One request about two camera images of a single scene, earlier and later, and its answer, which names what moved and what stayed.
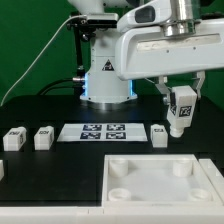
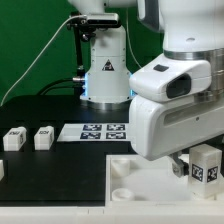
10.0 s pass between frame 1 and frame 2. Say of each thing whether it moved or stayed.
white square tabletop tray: stayed
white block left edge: stayed
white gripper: moved
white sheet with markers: stayed
